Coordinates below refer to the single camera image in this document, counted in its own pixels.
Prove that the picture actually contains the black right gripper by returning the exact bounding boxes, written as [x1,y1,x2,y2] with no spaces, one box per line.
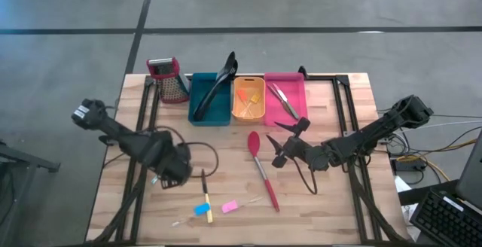
[265,116,313,169]

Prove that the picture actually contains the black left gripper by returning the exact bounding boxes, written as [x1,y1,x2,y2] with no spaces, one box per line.
[155,144,194,191]

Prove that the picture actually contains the red silicone spoon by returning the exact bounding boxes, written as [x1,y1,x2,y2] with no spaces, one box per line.
[247,131,280,213]

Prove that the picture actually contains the green-handled knife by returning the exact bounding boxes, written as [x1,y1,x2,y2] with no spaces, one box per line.
[271,83,301,120]

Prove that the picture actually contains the yellow spatula clear handle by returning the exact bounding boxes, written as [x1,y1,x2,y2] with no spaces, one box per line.
[240,93,262,117]

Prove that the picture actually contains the black slotted spoon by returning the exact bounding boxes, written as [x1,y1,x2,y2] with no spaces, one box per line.
[194,59,239,122]

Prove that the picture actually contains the pink plastic bin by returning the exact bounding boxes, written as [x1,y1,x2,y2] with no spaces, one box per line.
[263,72,309,127]

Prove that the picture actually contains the orange plastic bin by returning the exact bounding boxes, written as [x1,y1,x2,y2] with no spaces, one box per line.
[231,76,267,123]

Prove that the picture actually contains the blue plastic bin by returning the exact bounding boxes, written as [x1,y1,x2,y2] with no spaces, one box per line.
[188,72,233,127]

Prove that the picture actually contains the black power box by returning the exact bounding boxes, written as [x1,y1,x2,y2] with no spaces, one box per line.
[391,158,426,172]

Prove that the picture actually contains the white paper sheet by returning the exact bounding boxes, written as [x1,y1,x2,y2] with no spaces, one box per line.
[394,175,419,233]

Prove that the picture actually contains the black metal stand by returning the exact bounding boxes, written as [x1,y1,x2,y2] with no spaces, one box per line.
[0,140,61,247]

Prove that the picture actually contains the black computer keyboard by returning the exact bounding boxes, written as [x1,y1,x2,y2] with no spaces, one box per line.
[409,189,482,247]

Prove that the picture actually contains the dark laptop screen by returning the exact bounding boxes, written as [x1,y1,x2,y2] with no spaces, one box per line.
[455,130,482,210]

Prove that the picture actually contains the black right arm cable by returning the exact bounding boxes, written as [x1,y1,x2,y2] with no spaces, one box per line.
[293,156,319,196]

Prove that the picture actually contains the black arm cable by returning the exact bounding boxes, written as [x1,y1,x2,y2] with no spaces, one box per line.
[154,126,220,178]
[293,156,319,196]

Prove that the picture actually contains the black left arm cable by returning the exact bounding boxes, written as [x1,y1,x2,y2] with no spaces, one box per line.
[154,126,220,178]

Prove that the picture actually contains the blue spatula clear handle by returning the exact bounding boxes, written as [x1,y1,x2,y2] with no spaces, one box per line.
[171,203,212,228]

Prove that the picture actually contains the pink spatula clear handle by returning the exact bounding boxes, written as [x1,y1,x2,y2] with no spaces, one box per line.
[221,196,264,214]

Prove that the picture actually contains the black aluminium table frame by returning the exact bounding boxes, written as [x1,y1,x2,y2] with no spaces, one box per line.
[86,74,407,245]

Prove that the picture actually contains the red-handled metal box grater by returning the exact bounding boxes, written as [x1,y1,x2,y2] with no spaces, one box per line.
[145,56,191,104]

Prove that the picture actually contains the yellow cable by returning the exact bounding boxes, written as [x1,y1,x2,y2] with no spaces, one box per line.
[397,138,479,182]

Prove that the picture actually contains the white cable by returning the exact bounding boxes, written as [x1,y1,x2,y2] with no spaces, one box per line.
[432,120,482,128]

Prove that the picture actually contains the black floor cable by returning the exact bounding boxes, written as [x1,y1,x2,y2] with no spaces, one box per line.
[417,126,482,154]

